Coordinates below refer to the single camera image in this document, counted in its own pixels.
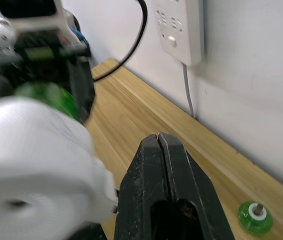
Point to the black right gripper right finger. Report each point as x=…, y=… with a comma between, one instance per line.
x=194, y=185

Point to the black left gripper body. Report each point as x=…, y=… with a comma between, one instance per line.
x=39, y=65

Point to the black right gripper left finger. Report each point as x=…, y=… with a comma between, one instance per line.
x=136, y=190

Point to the green liquid bottle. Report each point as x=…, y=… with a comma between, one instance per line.
x=244, y=215
x=56, y=97

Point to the white power strip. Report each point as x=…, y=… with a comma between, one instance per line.
x=174, y=25

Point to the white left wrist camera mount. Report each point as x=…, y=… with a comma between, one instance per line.
x=39, y=23

